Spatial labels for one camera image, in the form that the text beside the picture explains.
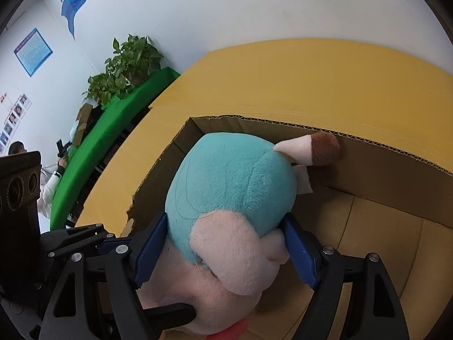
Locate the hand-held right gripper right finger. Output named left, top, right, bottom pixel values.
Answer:
left=281, top=216, right=411, bottom=340

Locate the blue wave wall decal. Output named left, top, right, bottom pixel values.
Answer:
left=61, top=0, right=97, bottom=41

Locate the pink pig plush toy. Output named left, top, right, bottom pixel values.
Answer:
left=136, top=132, right=342, bottom=339

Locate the row of wall photos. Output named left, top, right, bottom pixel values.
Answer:
left=0, top=92, right=32, bottom=156

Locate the black device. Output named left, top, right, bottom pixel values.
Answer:
left=56, top=139, right=72, bottom=159

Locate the yellow wooden desktop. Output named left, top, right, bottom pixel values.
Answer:
left=74, top=37, right=453, bottom=234

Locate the blue framed wall poster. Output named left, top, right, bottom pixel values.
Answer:
left=13, top=27, right=54, bottom=78

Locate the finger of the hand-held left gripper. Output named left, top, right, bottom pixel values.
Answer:
left=40, top=222, right=131, bottom=266

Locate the large potted green plant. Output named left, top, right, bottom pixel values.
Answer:
left=105, top=35, right=164, bottom=86

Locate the small brown cardboard box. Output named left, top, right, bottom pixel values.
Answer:
left=72, top=103, right=93, bottom=146

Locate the small potted green plant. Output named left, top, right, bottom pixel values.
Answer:
left=82, top=73, right=126, bottom=105

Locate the green covered table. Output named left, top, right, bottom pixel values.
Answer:
left=50, top=67, right=181, bottom=230

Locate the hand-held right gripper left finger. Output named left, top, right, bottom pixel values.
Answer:
left=38, top=212, right=197, bottom=340

